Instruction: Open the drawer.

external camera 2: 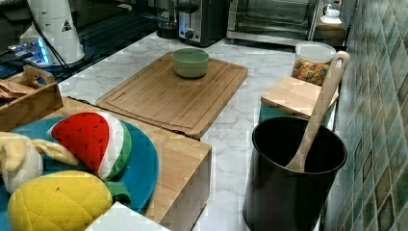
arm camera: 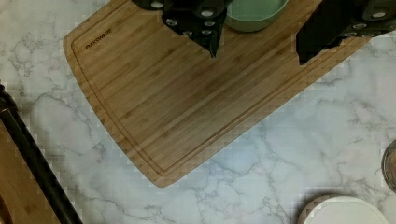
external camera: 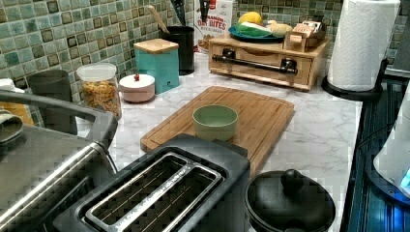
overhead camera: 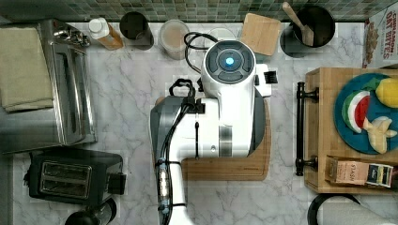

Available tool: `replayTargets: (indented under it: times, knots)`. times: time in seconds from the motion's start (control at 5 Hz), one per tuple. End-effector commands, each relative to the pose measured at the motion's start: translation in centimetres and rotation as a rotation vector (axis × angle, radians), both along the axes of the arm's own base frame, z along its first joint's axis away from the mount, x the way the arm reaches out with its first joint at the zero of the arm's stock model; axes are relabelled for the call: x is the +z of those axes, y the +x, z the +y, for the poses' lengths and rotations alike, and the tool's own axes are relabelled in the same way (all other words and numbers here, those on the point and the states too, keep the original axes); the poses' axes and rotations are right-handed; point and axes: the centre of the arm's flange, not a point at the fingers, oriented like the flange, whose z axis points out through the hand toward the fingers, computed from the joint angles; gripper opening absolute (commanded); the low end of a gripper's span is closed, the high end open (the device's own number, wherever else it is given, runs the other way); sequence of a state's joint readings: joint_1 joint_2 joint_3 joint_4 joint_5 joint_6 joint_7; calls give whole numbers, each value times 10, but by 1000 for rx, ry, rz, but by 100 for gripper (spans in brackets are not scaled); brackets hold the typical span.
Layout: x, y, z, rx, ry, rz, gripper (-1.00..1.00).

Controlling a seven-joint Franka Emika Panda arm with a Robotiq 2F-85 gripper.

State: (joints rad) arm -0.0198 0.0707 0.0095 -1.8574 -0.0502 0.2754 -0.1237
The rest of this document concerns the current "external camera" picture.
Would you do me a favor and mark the black drawer handle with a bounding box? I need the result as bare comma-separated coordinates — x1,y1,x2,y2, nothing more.
212,48,298,75

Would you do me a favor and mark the green bowl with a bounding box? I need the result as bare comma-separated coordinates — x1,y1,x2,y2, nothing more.
192,104,239,141

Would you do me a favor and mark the wooden cutting board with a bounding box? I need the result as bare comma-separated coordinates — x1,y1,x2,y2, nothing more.
140,86,294,177

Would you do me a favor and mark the black toaster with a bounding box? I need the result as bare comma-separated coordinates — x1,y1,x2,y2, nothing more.
53,134,249,232

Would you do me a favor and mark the white pink lidded bowl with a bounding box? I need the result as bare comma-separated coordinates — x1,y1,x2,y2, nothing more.
119,73,155,102

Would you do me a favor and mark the teal canister with wooden lid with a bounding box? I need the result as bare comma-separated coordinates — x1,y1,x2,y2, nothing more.
133,39,180,94

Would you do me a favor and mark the black utensil holder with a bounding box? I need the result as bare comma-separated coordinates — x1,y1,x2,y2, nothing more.
161,26,194,75

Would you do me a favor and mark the blue plate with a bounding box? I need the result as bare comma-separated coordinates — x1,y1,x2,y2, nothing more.
228,26,284,43

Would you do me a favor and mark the toy watermelon slice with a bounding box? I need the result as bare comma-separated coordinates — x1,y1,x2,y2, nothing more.
234,22,271,37

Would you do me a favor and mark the oat bites cereal box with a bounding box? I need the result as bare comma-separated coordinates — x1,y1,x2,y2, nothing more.
193,0,234,53

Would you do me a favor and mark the yellow toy lemon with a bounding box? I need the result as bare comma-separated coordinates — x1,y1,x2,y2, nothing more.
238,12,263,24

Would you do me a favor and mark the clear cereal jar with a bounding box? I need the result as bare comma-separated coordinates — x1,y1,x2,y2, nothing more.
76,63,122,119

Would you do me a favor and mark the toy garlic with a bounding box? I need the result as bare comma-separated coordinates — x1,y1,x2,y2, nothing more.
267,20,292,37

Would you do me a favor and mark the wooden spatula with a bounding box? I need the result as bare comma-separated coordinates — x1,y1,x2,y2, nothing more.
148,5,169,34

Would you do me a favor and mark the dark grey cup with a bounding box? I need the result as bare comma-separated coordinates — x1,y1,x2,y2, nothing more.
26,70,77,134

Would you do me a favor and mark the black paper towel holder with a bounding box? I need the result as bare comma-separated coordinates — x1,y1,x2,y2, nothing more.
321,59,389,102

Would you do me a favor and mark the stainless toaster oven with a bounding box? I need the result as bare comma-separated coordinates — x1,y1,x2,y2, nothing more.
1,91,118,232

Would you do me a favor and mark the paper towel roll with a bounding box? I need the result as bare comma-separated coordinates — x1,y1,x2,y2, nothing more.
328,0,400,91

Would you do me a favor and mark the orange bottle with white cap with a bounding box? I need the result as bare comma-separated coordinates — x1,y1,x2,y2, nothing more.
0,78,34,125

